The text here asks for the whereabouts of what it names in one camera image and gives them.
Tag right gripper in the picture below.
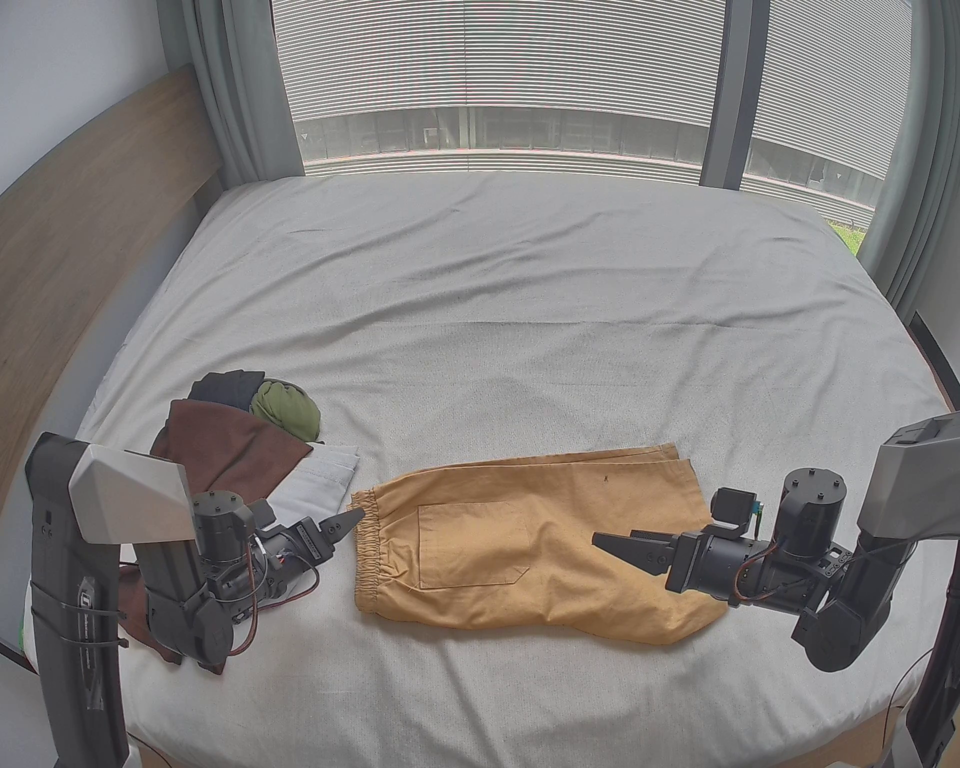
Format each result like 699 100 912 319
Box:
591 528 777 602

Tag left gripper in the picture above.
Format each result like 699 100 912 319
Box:
251 507 367 598

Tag tan shorts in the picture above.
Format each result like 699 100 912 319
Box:
351 442 727 648

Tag bed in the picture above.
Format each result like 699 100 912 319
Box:
0 63 960 768

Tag pale blue garment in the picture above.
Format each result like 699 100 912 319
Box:
255 442 361 609

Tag green garment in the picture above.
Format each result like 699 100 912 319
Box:
249 378 324 444

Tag brown garment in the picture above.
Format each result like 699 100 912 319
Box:
120 397 315 676

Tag black garment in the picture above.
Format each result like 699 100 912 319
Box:
187 369 267 412

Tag grey-green curtain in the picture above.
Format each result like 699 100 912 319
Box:
855 0 960 324
157 0 307 189

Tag window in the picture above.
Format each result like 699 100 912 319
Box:
271 0 912 226

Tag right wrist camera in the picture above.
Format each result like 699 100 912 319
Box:
710 487 768 543

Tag black cable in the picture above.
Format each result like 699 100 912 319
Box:
126 737 175 768

